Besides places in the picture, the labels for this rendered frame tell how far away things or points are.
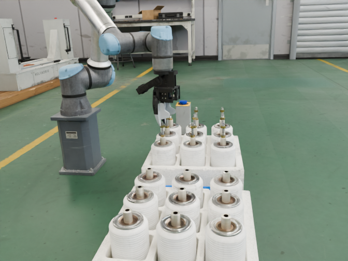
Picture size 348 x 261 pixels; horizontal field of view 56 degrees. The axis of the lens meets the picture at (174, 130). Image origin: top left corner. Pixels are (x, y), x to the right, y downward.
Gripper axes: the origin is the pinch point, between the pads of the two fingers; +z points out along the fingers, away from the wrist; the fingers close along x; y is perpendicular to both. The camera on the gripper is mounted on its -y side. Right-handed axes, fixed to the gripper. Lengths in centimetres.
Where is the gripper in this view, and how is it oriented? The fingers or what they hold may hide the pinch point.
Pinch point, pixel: (160, 121)
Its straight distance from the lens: 127.7
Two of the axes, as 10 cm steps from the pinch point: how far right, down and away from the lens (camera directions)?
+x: 4.0, -3.0, 8.7
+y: 9.2, 1.0, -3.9
